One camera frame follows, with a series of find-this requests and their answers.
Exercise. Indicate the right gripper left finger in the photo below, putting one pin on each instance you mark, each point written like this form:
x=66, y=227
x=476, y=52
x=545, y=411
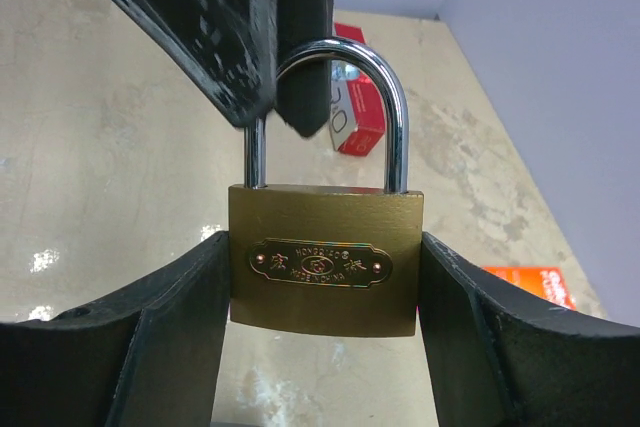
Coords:
x=147, y=354

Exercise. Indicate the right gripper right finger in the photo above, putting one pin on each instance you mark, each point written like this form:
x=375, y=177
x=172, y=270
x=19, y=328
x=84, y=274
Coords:
x=500, y=356

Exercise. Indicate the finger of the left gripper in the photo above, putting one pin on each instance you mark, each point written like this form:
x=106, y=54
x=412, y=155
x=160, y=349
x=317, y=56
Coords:
x=226, y=47
x=303, y=94

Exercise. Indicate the large brass padlock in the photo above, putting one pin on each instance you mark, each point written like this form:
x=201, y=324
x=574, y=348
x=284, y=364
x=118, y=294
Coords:
x=329, y=260

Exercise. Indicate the orange razor box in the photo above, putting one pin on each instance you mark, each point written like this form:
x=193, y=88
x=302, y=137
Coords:
x=547, y=283

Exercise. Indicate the red toothpaste box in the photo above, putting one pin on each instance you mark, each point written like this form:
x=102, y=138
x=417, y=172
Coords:
x=357, y=114

